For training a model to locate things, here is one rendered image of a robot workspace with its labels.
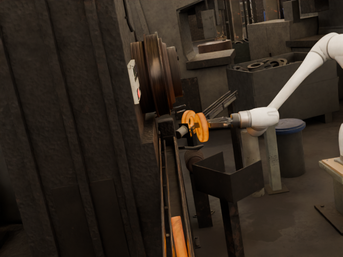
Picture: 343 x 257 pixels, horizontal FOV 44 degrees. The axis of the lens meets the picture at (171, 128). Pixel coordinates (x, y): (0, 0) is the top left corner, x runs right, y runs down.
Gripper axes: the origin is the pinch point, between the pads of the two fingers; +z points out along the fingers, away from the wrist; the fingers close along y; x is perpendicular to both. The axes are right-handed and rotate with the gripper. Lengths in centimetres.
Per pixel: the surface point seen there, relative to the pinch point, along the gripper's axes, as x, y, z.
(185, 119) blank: -11, 59, 6
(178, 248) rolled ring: -14, -97, 18
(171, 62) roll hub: 33.4, 8.1, 11.5
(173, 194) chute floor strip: -23.0, -33.9, 18.3
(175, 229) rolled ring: -10, -93, 19
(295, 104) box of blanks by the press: -48, 224, -121
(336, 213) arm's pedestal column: -78, 31, -85
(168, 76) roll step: 26.8, 2.9, 14.3
